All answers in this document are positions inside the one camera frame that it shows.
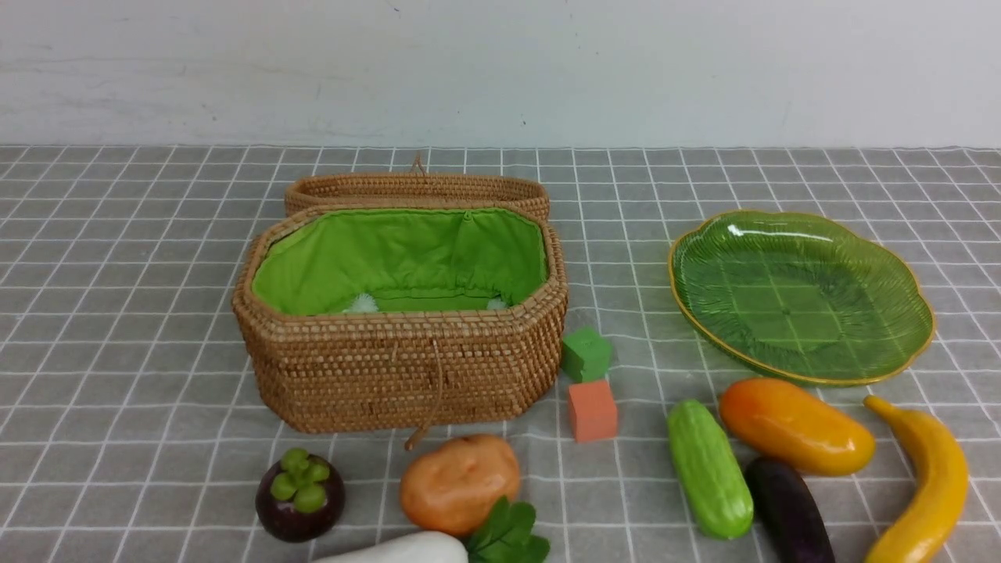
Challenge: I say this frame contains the brown potato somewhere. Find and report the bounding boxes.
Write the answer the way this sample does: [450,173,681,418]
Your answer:
[398,434,521,537]

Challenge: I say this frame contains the white radish green leaves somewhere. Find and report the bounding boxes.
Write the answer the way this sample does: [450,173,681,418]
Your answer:
[313,497,551,563]

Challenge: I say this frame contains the light green cucumber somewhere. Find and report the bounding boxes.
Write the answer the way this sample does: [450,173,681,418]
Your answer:
[666,400,755,540]

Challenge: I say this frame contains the purple mangosteen green top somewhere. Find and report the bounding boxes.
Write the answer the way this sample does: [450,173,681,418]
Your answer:
[255,446,346,543]

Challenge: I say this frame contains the orange mango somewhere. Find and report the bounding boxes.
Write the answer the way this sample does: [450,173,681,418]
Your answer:
[719,377,876,476]

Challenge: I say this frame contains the dark purple eggplant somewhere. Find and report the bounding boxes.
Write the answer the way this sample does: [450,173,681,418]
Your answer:
[744,456,836,562]

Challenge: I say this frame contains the yellow banana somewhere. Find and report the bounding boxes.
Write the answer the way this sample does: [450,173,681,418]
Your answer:
[863,395,969,562]

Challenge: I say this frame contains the green foam cube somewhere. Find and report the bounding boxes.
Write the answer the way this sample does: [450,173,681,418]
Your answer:
[561,325,614,384]

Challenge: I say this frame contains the woven rattan basket lid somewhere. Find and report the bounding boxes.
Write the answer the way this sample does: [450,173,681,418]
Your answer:
[285,156,551,220]

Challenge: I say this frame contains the woven rattan basket green lining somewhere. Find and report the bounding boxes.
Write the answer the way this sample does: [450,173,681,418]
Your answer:
[231,203,569,432]

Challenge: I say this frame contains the orange foam cube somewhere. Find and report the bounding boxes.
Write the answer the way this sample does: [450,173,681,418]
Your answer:
[569,380,619,443]

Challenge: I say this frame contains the green glass leaf plate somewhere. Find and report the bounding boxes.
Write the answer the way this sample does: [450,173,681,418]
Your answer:
[666,210,936,387]

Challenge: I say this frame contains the grey checkered tablecloth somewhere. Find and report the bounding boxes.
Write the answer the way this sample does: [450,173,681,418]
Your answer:
[1,145,1000,562]

